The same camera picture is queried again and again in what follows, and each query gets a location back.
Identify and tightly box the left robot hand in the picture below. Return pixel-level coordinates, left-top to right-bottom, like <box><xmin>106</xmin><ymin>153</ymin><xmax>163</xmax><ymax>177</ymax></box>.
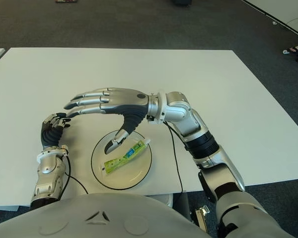
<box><xmin>40</xmin><ymin>112</ymin><xmax>72</xmax><ymax>150</ymax></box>

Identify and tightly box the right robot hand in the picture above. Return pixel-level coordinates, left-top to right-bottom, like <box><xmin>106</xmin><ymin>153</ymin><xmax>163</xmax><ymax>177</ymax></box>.
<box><xmin>63</xmin><ymin>87</ymin><xmax>149</xmax><ymax>155</ymax></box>

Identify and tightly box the green white toothpaste tube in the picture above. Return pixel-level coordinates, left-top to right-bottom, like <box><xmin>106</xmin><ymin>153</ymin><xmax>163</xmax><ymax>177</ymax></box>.
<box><xmin>101</xmin><ymin>138</ymin><xmax>152</xmax><ymax>176</ymax></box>

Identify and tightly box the white plate with black rim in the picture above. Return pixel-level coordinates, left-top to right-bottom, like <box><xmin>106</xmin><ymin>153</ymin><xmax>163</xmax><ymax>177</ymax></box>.
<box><xmin>90</xmin><ymin>129</ymin><xmax>153</xmax><ymax>191</ymax></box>

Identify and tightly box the grey robot torso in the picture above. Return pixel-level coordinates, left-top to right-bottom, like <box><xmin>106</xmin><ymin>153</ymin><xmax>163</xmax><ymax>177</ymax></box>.
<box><xmin>0</xmin><ymin>192</ymin><xmax>211</xmax><ymax>238</ymax></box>

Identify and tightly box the grey table leg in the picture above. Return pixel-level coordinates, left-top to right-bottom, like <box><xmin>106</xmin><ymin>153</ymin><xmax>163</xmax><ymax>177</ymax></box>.
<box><xmin>172</xmin><ymin>192</ymin><xmax>191</xmax><ymax>220</ymax></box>

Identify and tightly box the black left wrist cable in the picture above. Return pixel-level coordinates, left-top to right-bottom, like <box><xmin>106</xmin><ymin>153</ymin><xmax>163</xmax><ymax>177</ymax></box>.
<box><xmin>62</xmin><ymin>150</ymin><xmax>88</xmax><ymax>195</ymax></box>

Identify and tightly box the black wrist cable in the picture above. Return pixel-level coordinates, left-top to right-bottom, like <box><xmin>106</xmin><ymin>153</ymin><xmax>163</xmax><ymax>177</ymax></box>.
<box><xmin>62</xmin><ymin>150</ymin><xmax>88</xmax><ymax>195</ymax></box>
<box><xmin>163</xmin><ymin>121</ymin><xmax>184</xmax><ymax>193</ymax></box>

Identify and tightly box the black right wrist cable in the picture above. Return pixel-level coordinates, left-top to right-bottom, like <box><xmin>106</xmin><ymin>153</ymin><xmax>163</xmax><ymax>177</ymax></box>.
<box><xmin>163</xmin><ymin>121</ymin><xmax>184</xmax><ymax>193</ymax></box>

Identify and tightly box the metal bracket under table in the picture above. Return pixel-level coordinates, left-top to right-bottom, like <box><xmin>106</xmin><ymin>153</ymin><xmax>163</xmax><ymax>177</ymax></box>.
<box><xmin>194</xmin><ymin>205</ymin><xmax>210</xmax><ymax>229</ymax></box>

